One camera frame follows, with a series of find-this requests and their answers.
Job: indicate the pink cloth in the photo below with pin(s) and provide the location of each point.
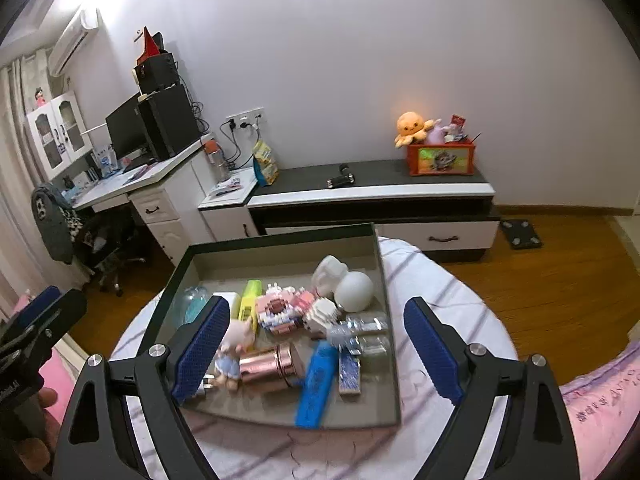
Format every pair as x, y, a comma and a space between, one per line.
56, 375

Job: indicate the red storage box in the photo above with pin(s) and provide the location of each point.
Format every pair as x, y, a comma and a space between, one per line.
440, 158

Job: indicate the white desk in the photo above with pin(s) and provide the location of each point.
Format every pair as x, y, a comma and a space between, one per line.
187, 195

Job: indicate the black and white TV stand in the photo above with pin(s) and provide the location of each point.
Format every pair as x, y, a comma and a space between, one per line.
390, 175

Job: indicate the black computer tower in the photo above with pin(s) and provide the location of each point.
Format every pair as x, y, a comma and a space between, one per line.
167, 122

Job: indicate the white glass-door cabinet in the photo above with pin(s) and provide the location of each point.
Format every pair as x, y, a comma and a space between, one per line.
60, 135

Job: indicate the white wall socket strip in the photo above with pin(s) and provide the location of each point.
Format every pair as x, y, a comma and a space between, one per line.
245, 117

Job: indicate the purple plush toy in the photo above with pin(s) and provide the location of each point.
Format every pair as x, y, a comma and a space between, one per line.
436, 132

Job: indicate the pink block toy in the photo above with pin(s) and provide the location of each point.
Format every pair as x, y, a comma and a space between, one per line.
280, 310

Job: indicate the small pink doll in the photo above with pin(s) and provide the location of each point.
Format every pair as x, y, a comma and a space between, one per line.
39, 97

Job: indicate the small black dumbbell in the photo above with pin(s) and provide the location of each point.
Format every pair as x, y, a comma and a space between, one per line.
342, 180

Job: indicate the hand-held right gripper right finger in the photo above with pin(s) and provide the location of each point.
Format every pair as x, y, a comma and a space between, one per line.
432, 350

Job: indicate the clear plastic bottle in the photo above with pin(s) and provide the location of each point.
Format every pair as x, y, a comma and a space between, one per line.
360, 330

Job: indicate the blue highlighter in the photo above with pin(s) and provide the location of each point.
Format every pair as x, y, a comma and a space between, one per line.
315, 390

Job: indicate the beige curtain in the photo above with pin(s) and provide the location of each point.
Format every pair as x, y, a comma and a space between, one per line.
15, 185

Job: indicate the white air conditioner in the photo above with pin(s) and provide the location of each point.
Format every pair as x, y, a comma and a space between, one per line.
70, 45

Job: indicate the black computer monitor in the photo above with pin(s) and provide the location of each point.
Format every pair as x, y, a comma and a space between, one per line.
122, 127

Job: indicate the small blue white box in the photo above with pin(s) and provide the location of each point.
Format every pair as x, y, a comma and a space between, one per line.
350, 375

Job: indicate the clear water bottle red cap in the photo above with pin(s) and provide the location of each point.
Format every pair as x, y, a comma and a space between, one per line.
217, 162

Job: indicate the dark green cardboard box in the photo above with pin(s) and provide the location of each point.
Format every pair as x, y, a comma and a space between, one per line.
280, 260

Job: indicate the small pig doll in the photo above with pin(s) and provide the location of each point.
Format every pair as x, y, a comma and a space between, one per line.
232, 355

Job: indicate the black bathroom scale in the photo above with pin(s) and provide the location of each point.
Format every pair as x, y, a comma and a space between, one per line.
522, 234

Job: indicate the bluish clear bottle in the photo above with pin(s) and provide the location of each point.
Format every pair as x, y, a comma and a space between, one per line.
192, 302

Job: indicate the red triangular sign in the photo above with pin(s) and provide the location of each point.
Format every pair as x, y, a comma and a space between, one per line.
148, 45

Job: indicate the person's left hand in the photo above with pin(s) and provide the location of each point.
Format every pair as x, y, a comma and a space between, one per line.
47, 401

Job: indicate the red white small packet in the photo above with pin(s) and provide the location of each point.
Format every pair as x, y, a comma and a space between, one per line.
458, 127

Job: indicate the orange octopus plush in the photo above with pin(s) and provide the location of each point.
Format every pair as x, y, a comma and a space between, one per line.
412, 125

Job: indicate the white block toy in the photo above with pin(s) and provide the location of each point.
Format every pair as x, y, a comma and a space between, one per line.
322, 315

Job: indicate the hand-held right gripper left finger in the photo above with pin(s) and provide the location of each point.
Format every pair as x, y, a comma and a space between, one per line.
202, 345

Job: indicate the yellow highlighter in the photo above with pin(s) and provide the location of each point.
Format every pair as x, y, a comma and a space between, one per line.
250, 300

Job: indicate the white bedside cabinet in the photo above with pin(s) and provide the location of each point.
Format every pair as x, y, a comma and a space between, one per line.
225, 222

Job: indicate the yellow blue snack bag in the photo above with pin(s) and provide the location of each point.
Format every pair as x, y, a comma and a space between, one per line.
265, 165

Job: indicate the dark patterned jacket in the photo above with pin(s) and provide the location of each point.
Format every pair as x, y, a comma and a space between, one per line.
52, 225

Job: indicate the rose gold metal cylinder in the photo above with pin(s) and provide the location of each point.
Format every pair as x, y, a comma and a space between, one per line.
265, 367

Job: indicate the black office chair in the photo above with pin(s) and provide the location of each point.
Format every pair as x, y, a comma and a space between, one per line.
107, 245

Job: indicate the white figurine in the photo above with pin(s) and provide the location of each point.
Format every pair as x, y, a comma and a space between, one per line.
355, 292

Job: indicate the flat packet on cabinet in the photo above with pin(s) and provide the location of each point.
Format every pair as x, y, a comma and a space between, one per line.
226, 186

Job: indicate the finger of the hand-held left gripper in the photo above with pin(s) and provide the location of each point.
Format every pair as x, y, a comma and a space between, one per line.
37, 305
62, 315

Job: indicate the pink purple blanket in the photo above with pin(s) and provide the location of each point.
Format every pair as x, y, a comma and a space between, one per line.
600, 400

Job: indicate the small black box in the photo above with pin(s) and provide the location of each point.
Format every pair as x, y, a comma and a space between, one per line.
157, 72

